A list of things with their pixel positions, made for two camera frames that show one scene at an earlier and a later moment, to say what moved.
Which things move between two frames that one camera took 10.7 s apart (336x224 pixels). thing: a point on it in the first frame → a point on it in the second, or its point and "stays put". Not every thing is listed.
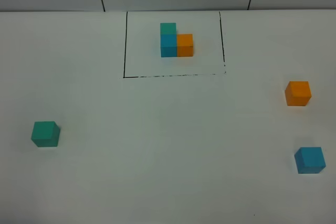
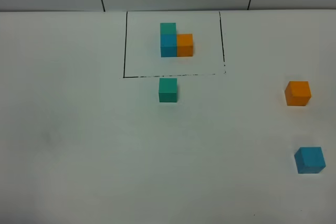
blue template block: [168, 45] stays put
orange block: [297, 93] stays put
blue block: [310, 160] stays put
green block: [45, 134] → [168, 90]
